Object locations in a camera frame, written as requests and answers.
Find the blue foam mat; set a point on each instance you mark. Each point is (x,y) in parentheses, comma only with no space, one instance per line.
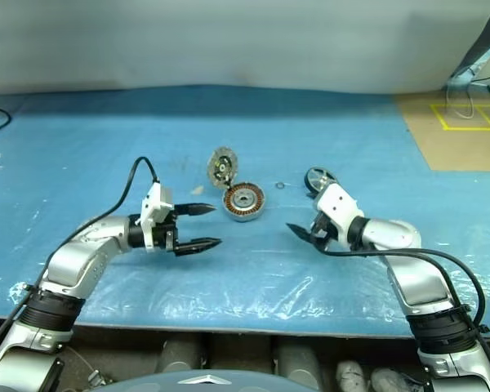
(106,143)

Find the silver motor stator copper windings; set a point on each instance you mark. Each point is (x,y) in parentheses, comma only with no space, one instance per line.
(243,202)

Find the grey robot torso silver emblem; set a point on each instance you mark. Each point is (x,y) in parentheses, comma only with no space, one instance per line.
(212,381)

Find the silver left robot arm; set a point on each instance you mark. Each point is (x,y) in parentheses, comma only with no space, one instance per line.
(77,261)

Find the brown cardboard sheet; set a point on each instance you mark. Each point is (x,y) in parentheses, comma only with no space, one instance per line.
(453,147)

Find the black motor rotor wheel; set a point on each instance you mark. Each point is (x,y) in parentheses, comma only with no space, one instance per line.
(315,179)

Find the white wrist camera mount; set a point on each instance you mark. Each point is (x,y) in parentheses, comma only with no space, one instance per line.
(339,204)
(157,202)

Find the blue wrapped stand leg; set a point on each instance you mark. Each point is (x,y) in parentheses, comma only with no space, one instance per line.
(473,61)

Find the dark diagonal strut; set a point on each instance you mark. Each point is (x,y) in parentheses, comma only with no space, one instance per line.
(479,45)

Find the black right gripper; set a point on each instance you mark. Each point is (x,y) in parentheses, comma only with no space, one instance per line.
(326,226)

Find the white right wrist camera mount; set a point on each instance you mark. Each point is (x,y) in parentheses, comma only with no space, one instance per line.
(339,204)

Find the white shoe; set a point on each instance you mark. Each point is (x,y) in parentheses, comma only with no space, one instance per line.
(390,380)
(351,375)

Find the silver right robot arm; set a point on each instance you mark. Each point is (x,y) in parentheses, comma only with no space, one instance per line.
(416,281)

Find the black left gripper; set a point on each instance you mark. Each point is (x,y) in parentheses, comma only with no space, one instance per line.
(163,237)

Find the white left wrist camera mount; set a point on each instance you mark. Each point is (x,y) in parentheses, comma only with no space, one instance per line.
(157,202)

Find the grey rounded cylinder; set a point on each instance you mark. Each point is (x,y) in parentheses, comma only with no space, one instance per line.
(181,357)
(300,363)

